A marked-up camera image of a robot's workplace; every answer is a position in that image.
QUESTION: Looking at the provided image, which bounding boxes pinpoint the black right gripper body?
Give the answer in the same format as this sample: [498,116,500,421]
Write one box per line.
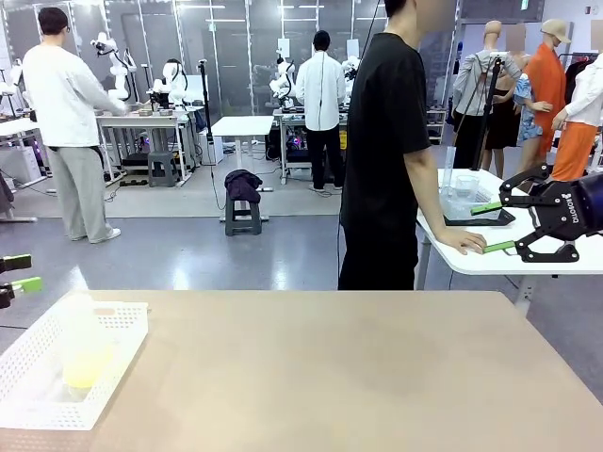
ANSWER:
[531,178,590,239]

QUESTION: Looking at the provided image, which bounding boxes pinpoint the translucent plastic conical flask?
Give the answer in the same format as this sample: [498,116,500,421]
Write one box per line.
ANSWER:
[60,291,117,390]

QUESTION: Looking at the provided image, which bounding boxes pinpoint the person's right forearm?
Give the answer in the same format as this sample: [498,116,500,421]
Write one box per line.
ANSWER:
[402,150,453,244]

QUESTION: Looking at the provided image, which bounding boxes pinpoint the person's right hand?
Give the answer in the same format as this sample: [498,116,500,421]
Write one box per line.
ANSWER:
[437,230,487,255]

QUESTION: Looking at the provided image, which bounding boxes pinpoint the black flat tray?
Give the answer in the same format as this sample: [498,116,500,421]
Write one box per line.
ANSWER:
[442,206,517,227]

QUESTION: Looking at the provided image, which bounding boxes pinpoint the mannequin in blue floral dress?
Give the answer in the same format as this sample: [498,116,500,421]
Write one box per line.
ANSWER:
[513,54,553,173]

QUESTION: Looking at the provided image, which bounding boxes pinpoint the white side table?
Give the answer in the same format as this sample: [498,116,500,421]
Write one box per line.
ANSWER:
[416,167,603,302]

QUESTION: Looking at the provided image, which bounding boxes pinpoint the mannequin in black dress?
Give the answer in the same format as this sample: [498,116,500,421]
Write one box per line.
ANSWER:
[484,23,527,175]

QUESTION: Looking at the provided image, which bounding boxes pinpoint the mannequin in white jacket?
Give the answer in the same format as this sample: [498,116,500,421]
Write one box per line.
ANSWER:
[550,58,603,183]

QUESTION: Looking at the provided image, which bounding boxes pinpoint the mannequin in orange coat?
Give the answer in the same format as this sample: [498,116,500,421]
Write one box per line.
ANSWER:
[523,18,574,156]

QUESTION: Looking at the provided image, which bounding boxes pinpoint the wooden shoe rack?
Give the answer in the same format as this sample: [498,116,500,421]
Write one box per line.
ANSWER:
[426,107,448,146]

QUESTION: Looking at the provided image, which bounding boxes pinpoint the mannequin in grey shirt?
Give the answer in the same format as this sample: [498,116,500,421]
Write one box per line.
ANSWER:
[451,21,524,170]

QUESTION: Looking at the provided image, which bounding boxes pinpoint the white office desk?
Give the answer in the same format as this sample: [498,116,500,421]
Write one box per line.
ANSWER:
[0,117,41,222]

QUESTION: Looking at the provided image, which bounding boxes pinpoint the person in black t-shirt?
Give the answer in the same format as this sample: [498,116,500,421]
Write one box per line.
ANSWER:
[337,0,447,292]

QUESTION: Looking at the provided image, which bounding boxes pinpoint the person in grey trousers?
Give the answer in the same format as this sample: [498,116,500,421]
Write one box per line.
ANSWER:
[21,7,129,245]

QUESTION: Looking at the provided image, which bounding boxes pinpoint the grey plastic step stool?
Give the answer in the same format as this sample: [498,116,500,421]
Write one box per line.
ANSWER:
[224,187,264,236]
[147,150,180,188]

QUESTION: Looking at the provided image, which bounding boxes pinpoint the white workbench with shelves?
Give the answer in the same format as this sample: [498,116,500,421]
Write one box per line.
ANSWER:
[272,107,350,185]
[96,107,195,185]

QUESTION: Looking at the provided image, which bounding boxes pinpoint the dark crumpled jacket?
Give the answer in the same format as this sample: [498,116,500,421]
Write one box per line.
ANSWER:
[223,169,264,204]

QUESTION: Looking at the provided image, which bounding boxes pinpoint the black vertical pole stand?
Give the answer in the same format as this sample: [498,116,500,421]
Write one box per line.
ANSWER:
[197,58,214,166]

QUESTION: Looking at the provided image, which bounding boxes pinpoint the person in white shirt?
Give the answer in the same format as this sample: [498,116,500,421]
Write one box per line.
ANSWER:
[294,30,349,192]

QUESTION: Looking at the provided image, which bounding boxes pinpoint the white standing table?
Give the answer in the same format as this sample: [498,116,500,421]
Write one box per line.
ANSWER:
[210,115,275,222]

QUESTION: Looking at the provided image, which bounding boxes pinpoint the black camera tripod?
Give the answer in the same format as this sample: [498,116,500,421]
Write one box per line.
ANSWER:
[470,51,508,171]

